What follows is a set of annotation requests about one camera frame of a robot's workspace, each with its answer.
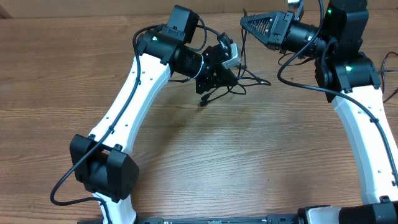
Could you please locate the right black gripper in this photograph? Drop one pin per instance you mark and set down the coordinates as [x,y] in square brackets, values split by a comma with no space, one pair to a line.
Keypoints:
[277,29]

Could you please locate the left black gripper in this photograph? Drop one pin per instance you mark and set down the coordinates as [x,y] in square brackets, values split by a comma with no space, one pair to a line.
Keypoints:
[216,77]

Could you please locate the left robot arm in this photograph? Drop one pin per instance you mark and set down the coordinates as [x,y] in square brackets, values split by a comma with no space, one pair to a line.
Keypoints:
[102,160]

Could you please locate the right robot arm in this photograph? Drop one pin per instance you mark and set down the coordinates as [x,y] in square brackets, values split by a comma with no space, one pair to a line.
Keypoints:
[352,85]

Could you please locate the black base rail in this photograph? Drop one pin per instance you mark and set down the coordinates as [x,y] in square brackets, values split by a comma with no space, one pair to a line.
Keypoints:
[214,220]

